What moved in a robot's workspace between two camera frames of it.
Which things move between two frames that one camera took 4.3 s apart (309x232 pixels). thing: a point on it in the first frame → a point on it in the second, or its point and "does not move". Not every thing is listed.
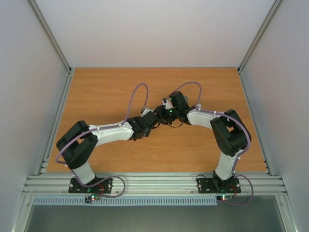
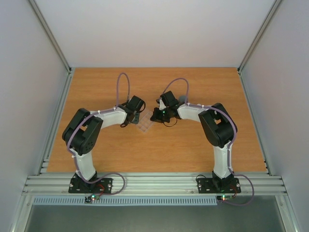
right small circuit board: [224, 197] does not move
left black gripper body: [147, 135] → [135, 121]
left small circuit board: [91, 198] does not move
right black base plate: [214, 185] does not move
